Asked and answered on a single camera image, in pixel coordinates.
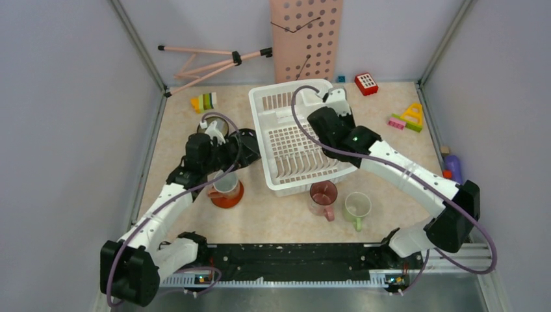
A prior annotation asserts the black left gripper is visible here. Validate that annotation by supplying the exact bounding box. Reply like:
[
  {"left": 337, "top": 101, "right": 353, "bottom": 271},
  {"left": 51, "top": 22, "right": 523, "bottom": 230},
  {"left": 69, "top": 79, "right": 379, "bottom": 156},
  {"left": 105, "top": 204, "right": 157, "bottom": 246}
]
[{"left": 203, "top": 133, "right": 261, "bottom": 174}]

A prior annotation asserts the orange white mug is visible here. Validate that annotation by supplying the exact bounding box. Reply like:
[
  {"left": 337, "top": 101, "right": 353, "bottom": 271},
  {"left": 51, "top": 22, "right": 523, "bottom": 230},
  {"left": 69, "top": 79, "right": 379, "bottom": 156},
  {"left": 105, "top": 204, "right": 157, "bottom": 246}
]
[{"left": 207, "top": 172, "right": 241, "bottom": 200}]

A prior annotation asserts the pink ghost mug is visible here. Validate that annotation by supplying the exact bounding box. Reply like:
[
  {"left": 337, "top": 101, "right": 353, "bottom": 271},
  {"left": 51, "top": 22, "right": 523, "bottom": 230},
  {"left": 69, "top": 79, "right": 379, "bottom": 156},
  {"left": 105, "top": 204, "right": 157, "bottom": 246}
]
[{"left": 308, "top": 181, "right": 338, "bottom": 222}]

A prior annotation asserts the blue floral bowl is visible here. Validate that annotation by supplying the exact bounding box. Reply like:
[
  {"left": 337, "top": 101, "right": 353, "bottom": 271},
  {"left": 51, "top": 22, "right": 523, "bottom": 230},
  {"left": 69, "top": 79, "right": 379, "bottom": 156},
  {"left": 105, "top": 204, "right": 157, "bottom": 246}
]
[{"left": 196, "top": 116, "right": 229, "bottom": 136}]

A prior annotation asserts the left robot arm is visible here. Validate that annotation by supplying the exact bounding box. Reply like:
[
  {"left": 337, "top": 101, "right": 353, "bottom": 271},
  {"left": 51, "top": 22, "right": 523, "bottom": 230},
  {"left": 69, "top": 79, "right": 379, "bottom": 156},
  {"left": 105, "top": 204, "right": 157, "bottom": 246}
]
[{"left": 99, "top": 121, "right": 244, "bottom": 308}]

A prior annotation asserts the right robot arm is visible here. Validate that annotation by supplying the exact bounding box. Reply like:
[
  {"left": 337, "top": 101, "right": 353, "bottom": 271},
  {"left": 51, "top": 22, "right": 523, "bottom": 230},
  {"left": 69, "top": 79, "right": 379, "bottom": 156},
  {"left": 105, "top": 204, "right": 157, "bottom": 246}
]
[{"left": 304, "top": 87, "right": 480, "bottom": 268}]

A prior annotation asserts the white plastic dish rack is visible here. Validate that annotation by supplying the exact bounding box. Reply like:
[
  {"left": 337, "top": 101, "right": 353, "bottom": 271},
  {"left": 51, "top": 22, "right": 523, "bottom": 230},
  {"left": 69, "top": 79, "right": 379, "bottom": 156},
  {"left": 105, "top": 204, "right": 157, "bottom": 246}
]
[{"left": 248, "top": 79, "right": 356, "bottom": 197}]

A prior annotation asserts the black plate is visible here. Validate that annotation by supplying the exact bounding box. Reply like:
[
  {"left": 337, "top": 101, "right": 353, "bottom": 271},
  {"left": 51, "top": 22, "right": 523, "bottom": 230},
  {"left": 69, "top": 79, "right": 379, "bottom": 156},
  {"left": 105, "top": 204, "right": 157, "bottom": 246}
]
[{"left": 229, "top": 128, "right": 261, "bottom": 170}]

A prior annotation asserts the orange saucer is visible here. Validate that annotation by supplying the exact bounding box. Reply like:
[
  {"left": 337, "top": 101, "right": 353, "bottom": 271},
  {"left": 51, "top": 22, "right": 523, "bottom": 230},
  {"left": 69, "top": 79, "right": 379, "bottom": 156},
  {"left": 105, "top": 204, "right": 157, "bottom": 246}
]
[{"left": 211, "top": 181, "right": 244, "bottom": 209}]

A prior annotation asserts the striped toy block stack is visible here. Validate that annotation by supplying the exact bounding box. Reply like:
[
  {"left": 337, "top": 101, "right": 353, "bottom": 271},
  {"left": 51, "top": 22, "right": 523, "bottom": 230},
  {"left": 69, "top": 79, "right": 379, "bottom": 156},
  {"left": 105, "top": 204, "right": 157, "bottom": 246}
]
[{"left": 190, "top": 92, "right": 218, "bottom": 114}]

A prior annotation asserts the red toy block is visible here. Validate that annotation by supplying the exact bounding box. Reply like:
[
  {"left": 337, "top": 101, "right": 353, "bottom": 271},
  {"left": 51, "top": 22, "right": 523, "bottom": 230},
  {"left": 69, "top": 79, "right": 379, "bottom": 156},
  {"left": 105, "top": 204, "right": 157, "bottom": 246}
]
[{"left": 354, "top": 72, "right": 379, "bottom": 96}]

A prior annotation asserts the pink toy brick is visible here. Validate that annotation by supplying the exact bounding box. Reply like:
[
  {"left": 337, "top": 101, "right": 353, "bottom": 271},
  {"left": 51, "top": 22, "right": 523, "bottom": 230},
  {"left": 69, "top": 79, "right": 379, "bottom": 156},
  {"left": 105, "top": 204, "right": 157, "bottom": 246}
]
[{"left": 387, "top": 117, "right": 407, "bottom": 130}]

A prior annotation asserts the green mug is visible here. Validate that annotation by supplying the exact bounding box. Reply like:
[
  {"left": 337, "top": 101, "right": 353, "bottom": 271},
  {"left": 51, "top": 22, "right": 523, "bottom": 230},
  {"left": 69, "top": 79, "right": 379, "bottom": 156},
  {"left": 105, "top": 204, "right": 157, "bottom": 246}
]
[{"left": 342, "top": 192, "right": 372, "bottom": 232}]

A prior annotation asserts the yellow green toy triangle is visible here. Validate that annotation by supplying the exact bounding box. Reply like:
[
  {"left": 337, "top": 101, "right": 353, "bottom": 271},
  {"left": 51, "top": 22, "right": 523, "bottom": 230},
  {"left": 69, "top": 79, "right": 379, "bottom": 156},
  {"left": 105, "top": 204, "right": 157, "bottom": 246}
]
[{"left": 391, "top": 103, "right": 424, "bottom": 133}]

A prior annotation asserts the pink tripod stand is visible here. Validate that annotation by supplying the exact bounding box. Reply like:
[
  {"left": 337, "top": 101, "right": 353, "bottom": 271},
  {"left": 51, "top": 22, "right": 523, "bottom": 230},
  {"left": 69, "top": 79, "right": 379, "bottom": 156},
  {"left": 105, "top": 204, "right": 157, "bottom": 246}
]
[{"left": 157, "top": 45, "right": 273, "bottom": 98}]

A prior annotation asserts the pink perforated board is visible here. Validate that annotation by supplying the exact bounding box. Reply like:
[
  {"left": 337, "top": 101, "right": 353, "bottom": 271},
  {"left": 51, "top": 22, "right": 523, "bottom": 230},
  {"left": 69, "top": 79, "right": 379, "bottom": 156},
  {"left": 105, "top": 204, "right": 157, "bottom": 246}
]
[{"left": 269, "top": 0, "right": 344, "bottom": 83}]

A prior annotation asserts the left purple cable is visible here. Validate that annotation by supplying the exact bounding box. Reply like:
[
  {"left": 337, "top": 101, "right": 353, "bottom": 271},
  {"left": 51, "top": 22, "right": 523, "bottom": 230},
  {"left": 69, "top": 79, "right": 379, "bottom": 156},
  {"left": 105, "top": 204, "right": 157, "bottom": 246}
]
[{"left": 105, "top": 110, "right": 243, "bottom": 309}]

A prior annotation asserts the purple cable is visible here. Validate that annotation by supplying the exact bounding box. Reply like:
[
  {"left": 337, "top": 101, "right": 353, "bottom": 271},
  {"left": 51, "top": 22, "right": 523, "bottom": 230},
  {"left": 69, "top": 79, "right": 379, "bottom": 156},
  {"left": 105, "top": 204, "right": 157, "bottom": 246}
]
[
  {"left": 105, "top": 110, "right": 243, "bottom": 309},
  {"left": 290, "top": 85, "right": 498, "bottom": 276}
]

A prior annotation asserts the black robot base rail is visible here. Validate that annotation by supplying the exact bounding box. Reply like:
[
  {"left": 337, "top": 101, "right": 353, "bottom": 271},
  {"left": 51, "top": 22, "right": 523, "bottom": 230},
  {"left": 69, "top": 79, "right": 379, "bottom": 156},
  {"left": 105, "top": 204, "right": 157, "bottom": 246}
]
[{"left": 161, "top": 243, "right": 424, "bottom": 291}]

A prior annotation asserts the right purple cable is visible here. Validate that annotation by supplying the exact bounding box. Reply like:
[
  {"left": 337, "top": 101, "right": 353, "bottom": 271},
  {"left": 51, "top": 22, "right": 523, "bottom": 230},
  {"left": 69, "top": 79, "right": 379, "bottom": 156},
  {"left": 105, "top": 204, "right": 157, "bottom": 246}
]
[{"left": 290, "top": 85, "right": 498, "bottom": 276}]

